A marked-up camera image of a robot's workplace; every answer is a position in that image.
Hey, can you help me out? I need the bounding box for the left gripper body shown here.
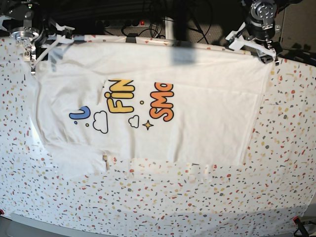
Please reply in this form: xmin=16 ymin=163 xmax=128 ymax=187
xmin=246 ymin=14 xmax=283 ymax=54

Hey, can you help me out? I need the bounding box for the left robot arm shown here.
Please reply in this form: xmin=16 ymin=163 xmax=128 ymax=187
xmin=226 ymin=0 xmax=301 ymax=65

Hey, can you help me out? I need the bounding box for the black table clamp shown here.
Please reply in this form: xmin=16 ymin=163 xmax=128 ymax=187
xmin=125 ymin=33 xmax=138 ymax=43

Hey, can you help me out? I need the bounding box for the terrazzo pattern tablecloth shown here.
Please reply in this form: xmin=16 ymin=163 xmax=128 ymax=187
xmin=0 ymin=38 xmax=316 ymax=237

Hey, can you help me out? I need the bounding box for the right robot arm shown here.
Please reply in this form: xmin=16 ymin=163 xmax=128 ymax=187
xmin=0 ymin=0 xmax=75 ymax=76

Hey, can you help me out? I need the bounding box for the white metal post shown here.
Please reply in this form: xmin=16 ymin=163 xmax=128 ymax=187
xmin=164 ymin=16 xmax=175 ymax=40

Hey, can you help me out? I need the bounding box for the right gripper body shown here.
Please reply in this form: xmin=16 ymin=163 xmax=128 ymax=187
xmin=9 ymin=18 xmax=49 ymax=62

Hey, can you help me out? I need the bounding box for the red clamp bottom right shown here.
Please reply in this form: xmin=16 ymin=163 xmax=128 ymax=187
xmin=293 ymin=216 xmax=309 ymax=237

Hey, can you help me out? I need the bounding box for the white printed T-shirt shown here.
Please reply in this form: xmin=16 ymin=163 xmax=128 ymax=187
xmin=28 ymin=42 xmax=271 ymax=178

